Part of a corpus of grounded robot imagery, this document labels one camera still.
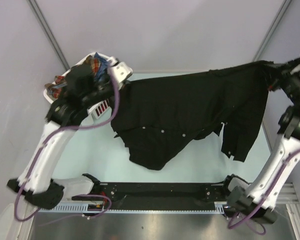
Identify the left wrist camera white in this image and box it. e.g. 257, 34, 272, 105
107, 56, 133, 90

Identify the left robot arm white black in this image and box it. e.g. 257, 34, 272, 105
7, 62, 133, 210

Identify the white slotted cable duct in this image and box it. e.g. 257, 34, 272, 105
39, 202, 235, 215

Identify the white laundry basket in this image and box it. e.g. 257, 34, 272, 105
42, 51, 116, 121

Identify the blue shirt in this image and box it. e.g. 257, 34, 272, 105
94, 52, 109, 82

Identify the plaid long sleeve shirt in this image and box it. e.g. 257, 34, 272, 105
43, 53, 105, 103

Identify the black long sleeve shirt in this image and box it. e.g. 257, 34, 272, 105
111, 61, 280, 171

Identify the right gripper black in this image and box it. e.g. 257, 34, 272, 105
261, 56, 300, 105

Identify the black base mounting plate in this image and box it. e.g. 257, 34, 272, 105
71, 182, 230, 212

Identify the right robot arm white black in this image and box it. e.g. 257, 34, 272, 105
220, 57, 300, 229

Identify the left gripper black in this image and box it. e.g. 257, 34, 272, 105
84, 66, 131, 106

